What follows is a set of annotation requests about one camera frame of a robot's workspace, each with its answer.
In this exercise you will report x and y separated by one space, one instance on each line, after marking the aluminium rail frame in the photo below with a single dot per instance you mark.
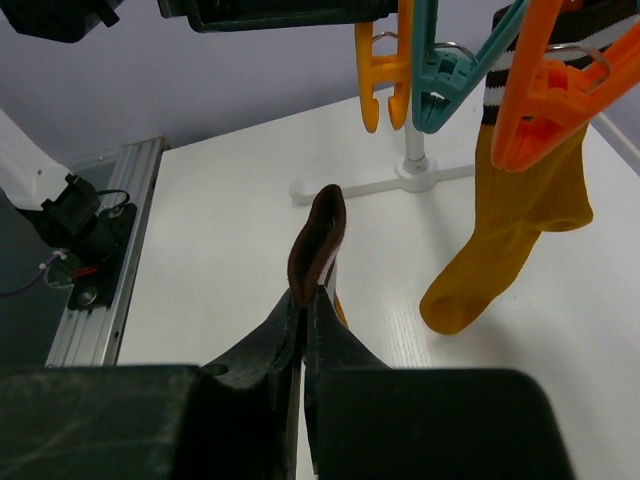
91 327

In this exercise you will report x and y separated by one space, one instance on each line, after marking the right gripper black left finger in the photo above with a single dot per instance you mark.
235 417

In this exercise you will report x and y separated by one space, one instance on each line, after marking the teal clothes peg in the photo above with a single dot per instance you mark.
446 73

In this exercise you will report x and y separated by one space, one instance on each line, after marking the mustard brown striped sock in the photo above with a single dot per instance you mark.
513 209

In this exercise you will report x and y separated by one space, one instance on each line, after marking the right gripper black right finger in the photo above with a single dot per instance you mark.
367 420

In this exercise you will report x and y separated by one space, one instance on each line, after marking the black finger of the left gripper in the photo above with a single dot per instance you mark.
205 16

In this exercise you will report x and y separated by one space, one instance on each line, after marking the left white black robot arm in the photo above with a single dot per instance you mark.
62 206

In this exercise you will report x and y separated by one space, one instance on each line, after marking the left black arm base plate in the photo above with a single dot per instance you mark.
101 257

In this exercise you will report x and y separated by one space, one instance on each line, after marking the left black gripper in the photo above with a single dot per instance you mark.
66 21

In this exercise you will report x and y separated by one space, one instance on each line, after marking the yellow orange clothes peg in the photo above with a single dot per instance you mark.
396 69

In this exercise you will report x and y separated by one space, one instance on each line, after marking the white clothes drying rack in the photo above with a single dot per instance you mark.
415 173

